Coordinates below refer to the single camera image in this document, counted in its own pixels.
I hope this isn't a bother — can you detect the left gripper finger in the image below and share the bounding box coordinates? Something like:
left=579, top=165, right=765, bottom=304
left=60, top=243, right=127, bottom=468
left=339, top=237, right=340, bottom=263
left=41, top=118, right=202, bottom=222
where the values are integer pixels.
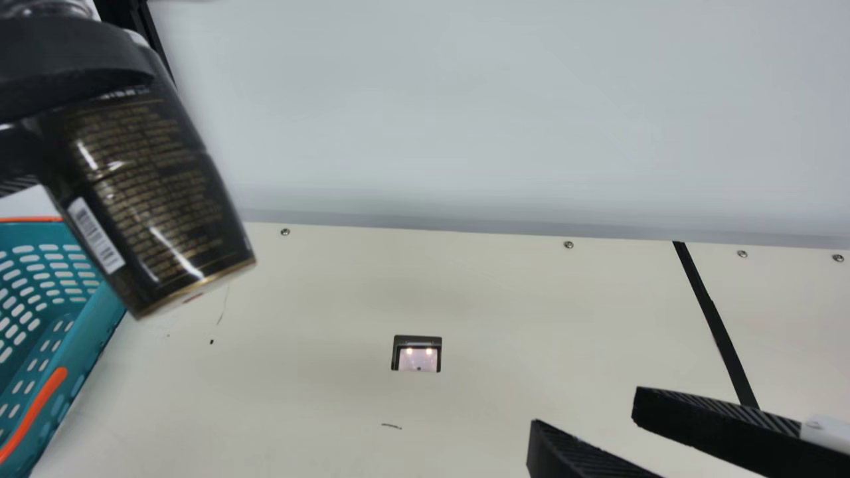
left=0, top=17, right=158, bottom=125
left=0, top=121, right=46, bottom=199

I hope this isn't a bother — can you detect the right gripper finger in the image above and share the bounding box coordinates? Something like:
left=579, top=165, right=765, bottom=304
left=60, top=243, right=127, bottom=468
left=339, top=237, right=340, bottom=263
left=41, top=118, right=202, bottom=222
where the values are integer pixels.
left=527, top=419, right=666, bottom=478
left=631, top=386, right=850, bottom=478

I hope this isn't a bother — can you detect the dark coffee bottle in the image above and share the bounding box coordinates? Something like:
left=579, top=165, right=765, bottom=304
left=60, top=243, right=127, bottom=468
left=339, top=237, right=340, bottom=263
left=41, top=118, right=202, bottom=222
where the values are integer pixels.
left=20, top=0, right=258, bottom=322

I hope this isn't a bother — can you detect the teal shopping basket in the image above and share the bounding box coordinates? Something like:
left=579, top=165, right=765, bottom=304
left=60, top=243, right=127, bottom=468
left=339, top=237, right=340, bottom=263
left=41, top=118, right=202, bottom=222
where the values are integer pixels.
left=0, top=216, right=128, bottom=478

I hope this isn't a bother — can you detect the black strip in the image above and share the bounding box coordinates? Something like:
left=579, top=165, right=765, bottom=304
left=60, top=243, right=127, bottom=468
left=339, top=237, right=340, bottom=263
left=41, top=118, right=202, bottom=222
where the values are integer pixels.
left=672, top=241, right=761, bottom=409

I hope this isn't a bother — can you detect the small square scanner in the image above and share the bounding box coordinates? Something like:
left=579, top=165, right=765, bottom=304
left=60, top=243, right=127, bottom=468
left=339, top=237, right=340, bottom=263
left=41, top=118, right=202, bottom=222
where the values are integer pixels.
left=391, top=335, right=444, bottom=373

